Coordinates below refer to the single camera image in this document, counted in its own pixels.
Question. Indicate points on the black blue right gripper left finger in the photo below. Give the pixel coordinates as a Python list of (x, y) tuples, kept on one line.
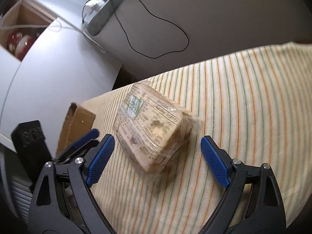
[(62, 201)]

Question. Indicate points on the white cabinet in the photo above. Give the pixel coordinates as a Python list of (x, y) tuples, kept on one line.
[(61, 67)]

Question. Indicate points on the red white round ornament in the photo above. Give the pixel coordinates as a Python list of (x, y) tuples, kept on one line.
[(18, 44)]

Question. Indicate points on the grey stone window ledge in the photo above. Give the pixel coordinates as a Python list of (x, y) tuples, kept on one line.
[(102, 17)]

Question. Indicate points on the brown cardboard box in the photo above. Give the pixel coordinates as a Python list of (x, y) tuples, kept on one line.
[(78, 121)]

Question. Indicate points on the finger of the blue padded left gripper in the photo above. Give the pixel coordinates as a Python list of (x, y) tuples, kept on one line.
[(76, 145)]

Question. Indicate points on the white device on ledge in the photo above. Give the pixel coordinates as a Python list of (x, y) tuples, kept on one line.
[(91, 7)]

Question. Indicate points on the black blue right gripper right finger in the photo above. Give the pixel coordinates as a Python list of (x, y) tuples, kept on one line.
[(264, 212)]

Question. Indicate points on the bagged sliced bread loaf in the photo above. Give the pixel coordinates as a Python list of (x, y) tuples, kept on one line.
[(150, 128)]

